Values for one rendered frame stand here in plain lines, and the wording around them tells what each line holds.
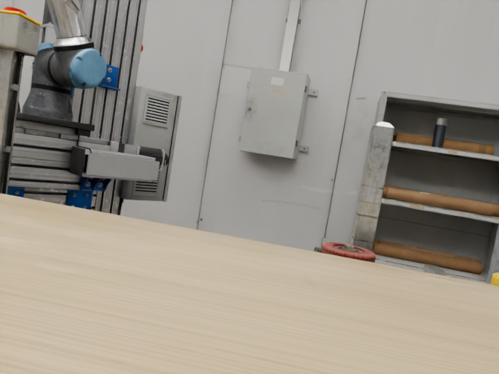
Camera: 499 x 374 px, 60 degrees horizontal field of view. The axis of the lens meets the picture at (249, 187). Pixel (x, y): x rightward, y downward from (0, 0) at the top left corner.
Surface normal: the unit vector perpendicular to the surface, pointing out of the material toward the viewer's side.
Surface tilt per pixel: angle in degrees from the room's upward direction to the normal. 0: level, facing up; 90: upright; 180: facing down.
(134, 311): 0
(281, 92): 90
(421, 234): 90
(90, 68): 97
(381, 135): 90
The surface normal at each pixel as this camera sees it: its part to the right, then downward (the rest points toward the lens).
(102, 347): 0.16, -0.98
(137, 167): 0.72, 0.16
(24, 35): 0.98, 0.17
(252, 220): -0.23, 0.04
